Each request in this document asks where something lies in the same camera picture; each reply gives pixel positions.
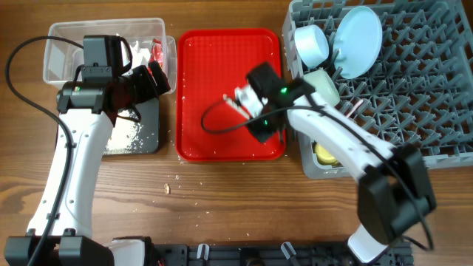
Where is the white napkin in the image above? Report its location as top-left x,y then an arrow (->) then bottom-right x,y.
121,39 -> 151,73

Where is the light blue plate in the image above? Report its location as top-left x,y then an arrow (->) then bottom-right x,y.
333,6 -> 383,79

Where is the red snack wrapper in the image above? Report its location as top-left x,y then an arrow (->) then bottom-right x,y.
149,38 -> 164,69

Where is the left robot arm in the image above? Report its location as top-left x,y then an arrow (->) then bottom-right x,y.
4,35 -> 170,265

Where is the spilled rice in tray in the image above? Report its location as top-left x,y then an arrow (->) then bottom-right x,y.
104,110 -> 143,155

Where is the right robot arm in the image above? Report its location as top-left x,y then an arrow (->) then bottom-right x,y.
224,63 -> 437,264

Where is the green bowl with food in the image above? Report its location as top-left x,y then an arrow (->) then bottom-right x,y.
303,69 -> 340,106

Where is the light blue bowl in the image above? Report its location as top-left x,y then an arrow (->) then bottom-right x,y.
294,25 -> 330,68

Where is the black waste tray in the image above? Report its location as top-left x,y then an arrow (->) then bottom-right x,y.
59,98 -> 160,159

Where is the clear plastic waste bin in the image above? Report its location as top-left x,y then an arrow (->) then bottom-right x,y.
43,18 -> 177,93

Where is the yellow plastic cup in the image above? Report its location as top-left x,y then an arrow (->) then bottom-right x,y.
314,143 -> 338,166

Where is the white plastic fork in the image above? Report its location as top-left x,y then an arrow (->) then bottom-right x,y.
346,99 -> 364,117

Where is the grey dishwasher rack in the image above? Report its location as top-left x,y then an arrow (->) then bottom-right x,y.
282,0 -> 473,180

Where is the red serving tray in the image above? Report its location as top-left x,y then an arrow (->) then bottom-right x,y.
174,28 -> 286,162

